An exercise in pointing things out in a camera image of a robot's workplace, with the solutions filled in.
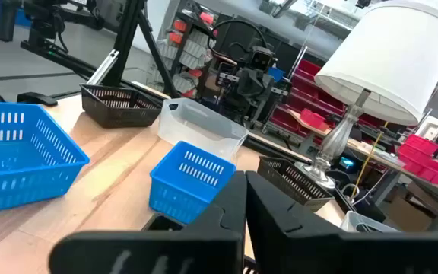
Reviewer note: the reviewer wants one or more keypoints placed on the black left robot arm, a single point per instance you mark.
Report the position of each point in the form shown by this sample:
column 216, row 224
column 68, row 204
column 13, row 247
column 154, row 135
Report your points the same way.
column 238, row 104

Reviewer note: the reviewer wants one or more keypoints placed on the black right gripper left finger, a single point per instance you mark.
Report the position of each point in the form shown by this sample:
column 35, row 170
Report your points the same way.
column 204, row 251

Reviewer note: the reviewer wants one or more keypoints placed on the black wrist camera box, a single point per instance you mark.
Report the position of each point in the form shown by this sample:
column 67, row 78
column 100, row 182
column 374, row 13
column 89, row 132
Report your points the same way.
column 261, row 59

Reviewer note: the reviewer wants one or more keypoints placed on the white-shade silver table lamp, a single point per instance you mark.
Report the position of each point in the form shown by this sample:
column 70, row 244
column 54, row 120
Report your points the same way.
column 386, row 57

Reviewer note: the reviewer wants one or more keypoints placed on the stacked red bins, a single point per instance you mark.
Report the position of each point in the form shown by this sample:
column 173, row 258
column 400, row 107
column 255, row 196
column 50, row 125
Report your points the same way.
column 424, row 160

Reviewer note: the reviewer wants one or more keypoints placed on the small black plastic basket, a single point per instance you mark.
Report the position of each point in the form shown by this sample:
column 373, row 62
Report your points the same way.
column 291, row 184

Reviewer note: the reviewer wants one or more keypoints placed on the black frame upright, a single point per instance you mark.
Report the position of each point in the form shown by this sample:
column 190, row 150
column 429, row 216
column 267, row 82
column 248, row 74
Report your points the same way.
column 126, row 38

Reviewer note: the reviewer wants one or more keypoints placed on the black equipment on rail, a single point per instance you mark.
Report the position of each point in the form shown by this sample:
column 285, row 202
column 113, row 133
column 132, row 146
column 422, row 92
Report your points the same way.
column 44, row 19

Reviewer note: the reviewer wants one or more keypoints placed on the clear plastic bag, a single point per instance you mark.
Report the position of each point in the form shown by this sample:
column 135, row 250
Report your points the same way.
column 188, row 129

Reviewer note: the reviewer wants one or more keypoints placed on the flat black plastic piece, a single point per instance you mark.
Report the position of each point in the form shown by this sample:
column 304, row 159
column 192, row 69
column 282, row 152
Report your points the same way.
column 36, row 99

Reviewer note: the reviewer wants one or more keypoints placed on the aluminium extrusion bar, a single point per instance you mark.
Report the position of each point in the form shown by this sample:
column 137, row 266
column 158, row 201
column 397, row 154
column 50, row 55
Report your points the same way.
column 103, row 67

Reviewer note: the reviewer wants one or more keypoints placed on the black diagonal frame brace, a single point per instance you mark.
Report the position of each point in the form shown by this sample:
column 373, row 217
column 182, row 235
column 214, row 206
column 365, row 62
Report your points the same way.
column 158, row 57

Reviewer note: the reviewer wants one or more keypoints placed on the cardboard box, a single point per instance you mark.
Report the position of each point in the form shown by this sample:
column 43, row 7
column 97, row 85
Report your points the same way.
column 409, row 215

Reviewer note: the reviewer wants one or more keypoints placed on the parts drawer rack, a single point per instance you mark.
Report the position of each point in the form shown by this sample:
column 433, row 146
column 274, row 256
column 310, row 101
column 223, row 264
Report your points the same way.
column 192, row 49

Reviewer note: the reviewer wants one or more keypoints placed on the small blue bin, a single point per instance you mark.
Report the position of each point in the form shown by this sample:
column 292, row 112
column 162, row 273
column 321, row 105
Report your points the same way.
column 276, row 74

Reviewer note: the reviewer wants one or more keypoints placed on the large blue plastic basket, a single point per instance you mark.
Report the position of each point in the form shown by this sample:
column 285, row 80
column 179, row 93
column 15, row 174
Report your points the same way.
column 13, row 171

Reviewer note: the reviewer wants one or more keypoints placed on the small clear plastic bin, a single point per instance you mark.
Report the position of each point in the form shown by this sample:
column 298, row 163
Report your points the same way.
column 352, row 222

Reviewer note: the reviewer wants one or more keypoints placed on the small blue plastic basket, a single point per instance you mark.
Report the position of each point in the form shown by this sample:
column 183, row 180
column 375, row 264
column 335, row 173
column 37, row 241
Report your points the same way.
column 181, row 190

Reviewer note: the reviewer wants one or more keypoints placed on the large black plastic basket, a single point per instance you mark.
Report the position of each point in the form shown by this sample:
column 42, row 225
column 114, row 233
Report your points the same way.
column 108, row 114

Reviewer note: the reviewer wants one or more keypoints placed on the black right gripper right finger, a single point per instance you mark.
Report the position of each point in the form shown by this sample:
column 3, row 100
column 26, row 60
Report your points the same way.
column 299, row 247

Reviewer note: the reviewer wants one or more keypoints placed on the wooden workbench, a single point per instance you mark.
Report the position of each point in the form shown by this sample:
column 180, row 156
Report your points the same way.
column 378, row 156

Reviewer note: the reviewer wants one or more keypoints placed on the red bin rack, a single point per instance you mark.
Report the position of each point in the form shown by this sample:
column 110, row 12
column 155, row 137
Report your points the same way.
column 310, row 99

